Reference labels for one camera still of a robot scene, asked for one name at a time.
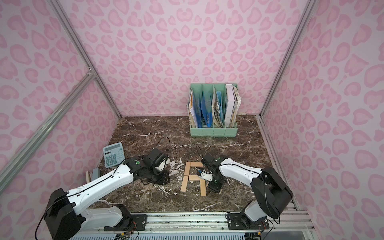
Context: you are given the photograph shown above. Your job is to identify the wooden block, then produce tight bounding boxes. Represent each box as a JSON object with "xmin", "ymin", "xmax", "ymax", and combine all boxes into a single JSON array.
[
  {"xmin": 181, "ymin": 176, "xmax": 189, "ymax": 193},
  {"xmin": 189, "ymin": 175, "xmax": 203, "ymax": 182},
  {"xmin": 184, "ymin": 162, "xmax": 191, "ymax": 176},
  {"xmin": 189, "ymin": 162, "xmax": 204, "ymax": 169},
  {"xmin": 200, "ymin": 180, "xmax": 207, "ymax": 197}
]

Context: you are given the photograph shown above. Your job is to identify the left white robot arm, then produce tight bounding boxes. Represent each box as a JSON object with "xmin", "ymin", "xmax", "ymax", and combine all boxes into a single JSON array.
[{"xmin": 42, "ymin": 148, "xmax": 170, "ymax": 240}]

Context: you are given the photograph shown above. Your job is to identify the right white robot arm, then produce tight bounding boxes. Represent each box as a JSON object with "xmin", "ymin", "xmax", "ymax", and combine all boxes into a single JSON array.
[{"xmin": 198, "ymin": 154, "xmax": 294, "ymax": 223}]

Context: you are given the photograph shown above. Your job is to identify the teal desk calculator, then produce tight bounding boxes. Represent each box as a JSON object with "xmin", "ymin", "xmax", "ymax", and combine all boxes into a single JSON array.
[{"xmin": 103, "ymin": 143, "xmax": 125, "ymax": 168}]

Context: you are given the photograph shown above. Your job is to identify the clear sleeve printed paper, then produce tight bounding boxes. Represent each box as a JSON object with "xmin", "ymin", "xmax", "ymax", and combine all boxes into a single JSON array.
[{"xmin": 187, "ymin": 90, "xmax": 198, "ymax": 128}]

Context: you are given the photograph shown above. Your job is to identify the teal cream stapler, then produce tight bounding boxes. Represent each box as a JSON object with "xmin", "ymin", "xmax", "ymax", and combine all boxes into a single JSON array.
[{"xmin": 86, "ymin": 168, "xmax": 101, "ymax": 184}]

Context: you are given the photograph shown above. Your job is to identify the blue plastic folders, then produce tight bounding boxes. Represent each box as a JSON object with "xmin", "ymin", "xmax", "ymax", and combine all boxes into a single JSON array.
[{"xmin": 198, "ymin": 91, "xmax": 213, "ymax": 128}]

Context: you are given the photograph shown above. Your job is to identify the green plastic file organizer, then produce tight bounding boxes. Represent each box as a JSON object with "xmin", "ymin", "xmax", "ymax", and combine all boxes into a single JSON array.
[{"xmin": 187, "ymin": 84, "xmax": 241, "ymax": 137}]

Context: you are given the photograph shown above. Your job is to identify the teal mesh folder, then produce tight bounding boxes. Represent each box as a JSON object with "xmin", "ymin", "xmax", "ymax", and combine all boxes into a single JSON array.
[{"xmin": 216, "ymin": 91, "xmax": 224, "ymax": 122}]

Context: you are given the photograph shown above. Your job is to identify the white thick binder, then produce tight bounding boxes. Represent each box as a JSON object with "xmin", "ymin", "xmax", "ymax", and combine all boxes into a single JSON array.
[{"xmin": 225, "ymin": 84, "xmax": 236, "ymax": 128}]

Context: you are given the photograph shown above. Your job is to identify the stack of paper magazines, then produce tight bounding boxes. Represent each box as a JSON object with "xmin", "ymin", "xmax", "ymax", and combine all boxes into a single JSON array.
[{"xmin": 230, "ymin": 86, "xmax": 242, "ymax": 128}]

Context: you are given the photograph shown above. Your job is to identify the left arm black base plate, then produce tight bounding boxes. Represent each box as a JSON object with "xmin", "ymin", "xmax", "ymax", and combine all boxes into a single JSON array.
[{"xmin": 104, "ymin": 214, "xmax": 148, "ymax": 232}]

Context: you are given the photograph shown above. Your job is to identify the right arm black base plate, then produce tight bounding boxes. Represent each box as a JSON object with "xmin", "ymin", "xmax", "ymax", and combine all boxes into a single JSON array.
[{"xmin": 225, "ymin": 212, "xmax": 270, "ymax": 232}]

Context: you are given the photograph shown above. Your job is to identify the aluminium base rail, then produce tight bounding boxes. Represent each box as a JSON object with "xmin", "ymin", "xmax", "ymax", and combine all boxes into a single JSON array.
[{"xmin": 78, "ymin": 211, "xmax": 318, "ymax": 240}]

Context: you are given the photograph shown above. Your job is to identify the diagonal aluminium frame bar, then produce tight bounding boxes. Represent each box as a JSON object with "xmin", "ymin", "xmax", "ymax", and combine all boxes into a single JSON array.
[{"xmin": 1, "ymin": 71, "xmax": 94, "ymax": 193}]

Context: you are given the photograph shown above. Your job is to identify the left rear aluminium post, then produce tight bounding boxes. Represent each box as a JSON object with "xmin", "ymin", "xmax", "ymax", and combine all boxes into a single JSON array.
[{"xmin": 48, "ymin": 0, "xmax": 122, "ymax": 118}]

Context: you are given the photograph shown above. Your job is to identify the aluminium corner frame post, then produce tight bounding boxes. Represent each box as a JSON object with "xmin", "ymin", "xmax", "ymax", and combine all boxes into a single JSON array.
[{"xmin": 260, "ymin": 0, "xmax": 319, "ymax": 119}]

